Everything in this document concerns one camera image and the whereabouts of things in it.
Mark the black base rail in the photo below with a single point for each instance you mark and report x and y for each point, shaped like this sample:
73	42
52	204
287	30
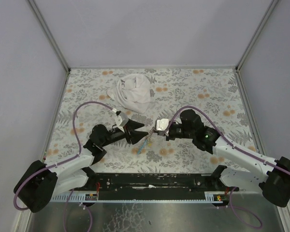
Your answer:
153	187

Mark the blue key tag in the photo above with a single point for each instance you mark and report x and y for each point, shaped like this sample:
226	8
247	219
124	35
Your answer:
142	147

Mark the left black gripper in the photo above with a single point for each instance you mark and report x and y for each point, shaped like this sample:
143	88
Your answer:
128	135

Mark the floral table mat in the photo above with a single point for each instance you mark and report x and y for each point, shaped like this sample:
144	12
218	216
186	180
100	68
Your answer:
86	104

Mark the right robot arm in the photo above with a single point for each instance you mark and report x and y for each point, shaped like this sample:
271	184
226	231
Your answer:
265	175

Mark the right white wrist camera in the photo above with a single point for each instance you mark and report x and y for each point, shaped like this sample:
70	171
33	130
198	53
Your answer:
162	124

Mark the crumpled white cloth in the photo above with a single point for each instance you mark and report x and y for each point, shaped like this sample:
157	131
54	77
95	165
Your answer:
132	92

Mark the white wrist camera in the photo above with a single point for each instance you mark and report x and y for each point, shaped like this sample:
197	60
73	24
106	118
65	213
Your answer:
121	119
162	124

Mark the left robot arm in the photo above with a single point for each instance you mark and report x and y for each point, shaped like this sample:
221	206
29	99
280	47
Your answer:
43	181

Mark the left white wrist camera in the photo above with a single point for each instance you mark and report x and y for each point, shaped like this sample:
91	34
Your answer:
121	119

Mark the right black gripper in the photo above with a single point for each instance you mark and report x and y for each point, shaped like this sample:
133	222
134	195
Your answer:
166	135

